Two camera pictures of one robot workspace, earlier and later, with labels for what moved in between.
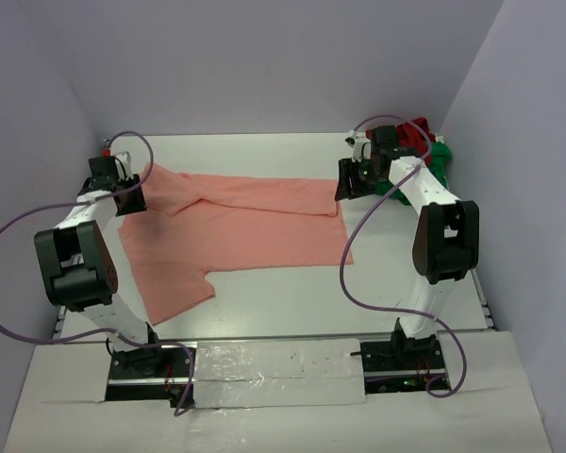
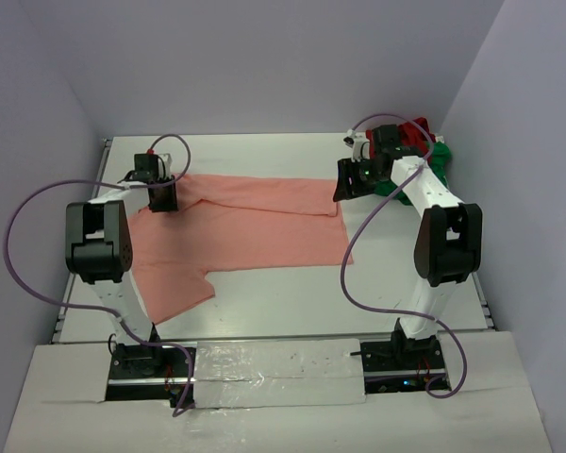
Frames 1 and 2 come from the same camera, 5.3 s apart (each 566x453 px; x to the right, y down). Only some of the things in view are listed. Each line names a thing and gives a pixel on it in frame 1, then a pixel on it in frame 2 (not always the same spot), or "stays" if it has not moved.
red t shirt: (414, 135) stays
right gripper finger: (352, 179) stays
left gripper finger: (131, 200) to (162, 199)
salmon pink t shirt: (193, 224) stays
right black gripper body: (372, 173) stays
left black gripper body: (121, 177) to (163, 181)
